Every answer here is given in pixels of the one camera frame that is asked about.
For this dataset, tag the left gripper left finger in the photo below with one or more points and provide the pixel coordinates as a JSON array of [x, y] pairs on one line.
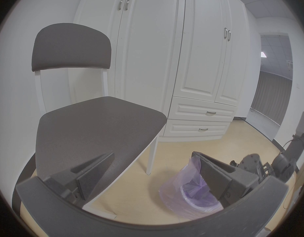
[[89, 179]]

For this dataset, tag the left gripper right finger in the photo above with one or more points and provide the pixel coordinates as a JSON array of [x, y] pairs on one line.
[[221, 179]]

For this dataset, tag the purple plastic bag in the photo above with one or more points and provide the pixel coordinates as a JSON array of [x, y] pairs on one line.
[[171, 191]]

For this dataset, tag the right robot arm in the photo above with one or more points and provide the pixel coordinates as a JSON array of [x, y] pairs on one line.
[[250, 164]]

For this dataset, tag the white trash bin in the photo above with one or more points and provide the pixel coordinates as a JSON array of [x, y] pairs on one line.
[[206, 208]]

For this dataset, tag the grey and white chair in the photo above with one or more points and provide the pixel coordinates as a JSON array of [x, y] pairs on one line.
[[92, 127]]

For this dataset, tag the white wardrobe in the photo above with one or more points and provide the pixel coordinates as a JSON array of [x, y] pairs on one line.
[[203, 58]]

